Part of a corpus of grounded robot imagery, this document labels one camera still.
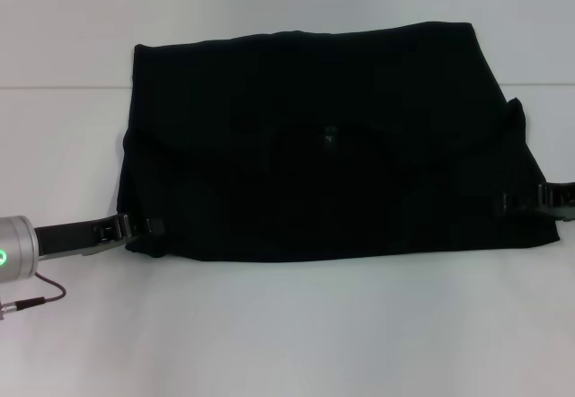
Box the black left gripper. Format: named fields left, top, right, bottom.
left=32, top=212, right=166, bottom=258

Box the black shirt with FREE print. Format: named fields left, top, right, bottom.
left=116, top=21, right=562, bottom=264

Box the maroon left arm cable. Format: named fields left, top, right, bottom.
left=0, top=272, right=68, bottom=322

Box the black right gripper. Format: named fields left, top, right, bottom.
left=492, top=181, right=575, bottom=224

